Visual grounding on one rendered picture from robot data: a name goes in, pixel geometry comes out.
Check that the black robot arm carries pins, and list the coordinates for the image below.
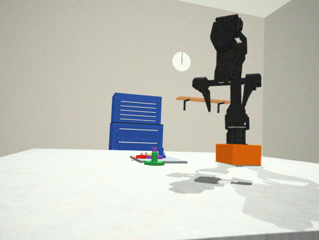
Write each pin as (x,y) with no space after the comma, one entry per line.
(223,34)

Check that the green gear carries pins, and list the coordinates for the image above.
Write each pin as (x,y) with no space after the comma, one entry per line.
(154,160)

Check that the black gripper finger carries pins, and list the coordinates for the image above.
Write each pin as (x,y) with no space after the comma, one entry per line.
(246,93)
(206,94)

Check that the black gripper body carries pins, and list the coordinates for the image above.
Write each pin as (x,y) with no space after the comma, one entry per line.
(225,60)

